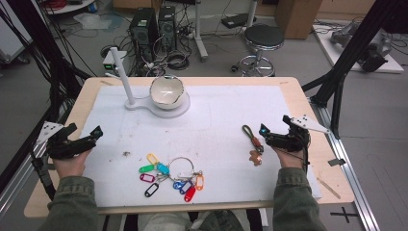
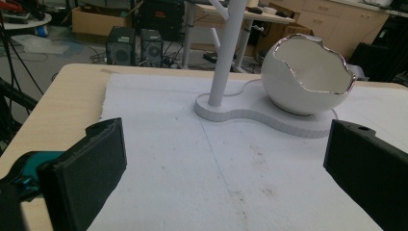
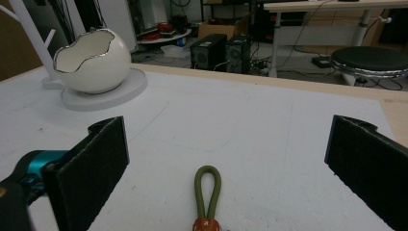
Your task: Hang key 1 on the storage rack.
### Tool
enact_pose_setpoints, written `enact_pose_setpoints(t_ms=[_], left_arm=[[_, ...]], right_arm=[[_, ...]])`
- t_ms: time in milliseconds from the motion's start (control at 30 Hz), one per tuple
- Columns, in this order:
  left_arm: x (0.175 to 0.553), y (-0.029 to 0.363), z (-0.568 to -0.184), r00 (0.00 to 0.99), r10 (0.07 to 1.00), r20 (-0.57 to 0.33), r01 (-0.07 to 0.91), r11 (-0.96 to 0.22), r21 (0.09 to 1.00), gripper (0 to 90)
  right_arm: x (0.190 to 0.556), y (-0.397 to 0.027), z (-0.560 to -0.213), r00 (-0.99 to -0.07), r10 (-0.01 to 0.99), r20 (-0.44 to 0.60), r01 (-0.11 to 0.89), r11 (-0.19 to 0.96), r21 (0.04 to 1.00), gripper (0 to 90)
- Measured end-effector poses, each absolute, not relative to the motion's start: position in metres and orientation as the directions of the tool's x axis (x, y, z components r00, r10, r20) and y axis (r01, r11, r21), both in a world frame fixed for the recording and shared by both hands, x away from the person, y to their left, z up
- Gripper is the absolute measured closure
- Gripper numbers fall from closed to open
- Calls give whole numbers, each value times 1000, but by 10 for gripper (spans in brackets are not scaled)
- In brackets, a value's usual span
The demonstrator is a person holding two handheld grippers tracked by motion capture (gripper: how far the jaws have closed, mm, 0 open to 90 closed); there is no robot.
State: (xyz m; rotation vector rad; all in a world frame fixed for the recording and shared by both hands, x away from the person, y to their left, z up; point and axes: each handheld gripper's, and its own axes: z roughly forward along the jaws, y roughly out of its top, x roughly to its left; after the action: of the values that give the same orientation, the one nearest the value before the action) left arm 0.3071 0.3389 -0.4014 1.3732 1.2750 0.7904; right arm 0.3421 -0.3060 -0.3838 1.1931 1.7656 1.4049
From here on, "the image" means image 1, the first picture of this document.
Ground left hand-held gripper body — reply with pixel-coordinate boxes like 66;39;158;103
35;120;97;160

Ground right hand-held gripper cable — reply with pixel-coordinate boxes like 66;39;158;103
282;147;311;175

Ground person's left hand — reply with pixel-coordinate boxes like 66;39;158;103
52;148;94;179

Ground clear plastic sheet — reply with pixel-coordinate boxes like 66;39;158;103
73;12;125;32

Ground thin wooden stick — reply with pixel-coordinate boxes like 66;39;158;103
316;176;342;200

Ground white round table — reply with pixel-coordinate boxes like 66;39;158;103
40;0;97;15

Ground aluminium rail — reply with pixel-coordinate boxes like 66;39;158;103
309;97;381;231
0;127;60;219

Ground black tape piece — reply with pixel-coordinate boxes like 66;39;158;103
327;157;347;167

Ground white box with green light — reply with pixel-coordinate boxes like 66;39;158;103
102;50;128;74

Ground person's legs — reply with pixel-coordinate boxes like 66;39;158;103
137;209;268;231

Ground large black computer tower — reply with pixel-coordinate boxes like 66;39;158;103
128;7;160;55

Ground white platform board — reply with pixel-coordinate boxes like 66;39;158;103
312;23;405;74

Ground white foam mat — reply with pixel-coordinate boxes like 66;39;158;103
80;84;323;208

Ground grey machine on board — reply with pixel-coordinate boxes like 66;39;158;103
329;20;394;73

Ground white ceramic bowl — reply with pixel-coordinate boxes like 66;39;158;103
149;74;188;111

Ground grey desk leg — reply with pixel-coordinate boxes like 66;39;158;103
191;0;210;63

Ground key ring with coloured tags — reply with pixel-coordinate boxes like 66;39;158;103
138;152;206;204

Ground white stand with post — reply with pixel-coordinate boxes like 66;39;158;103
109;46;191;120

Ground brown cardboard box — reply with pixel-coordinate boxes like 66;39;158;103
274;0;323;40

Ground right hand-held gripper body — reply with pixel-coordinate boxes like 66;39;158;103
267;114;332;153

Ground slim black computer tower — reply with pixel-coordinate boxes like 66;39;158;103
158;5;178;51

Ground black flat device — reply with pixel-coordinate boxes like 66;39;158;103
220;13;257;30

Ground person's right hand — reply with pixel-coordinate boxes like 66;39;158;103
272;143;311;169

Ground coil of black cable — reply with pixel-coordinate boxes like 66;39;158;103
166;50;191;71

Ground black round stool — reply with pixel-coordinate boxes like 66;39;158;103
230;23;286;78

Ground black frame strut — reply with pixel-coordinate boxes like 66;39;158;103
0;0;91;193
301;0;408;140

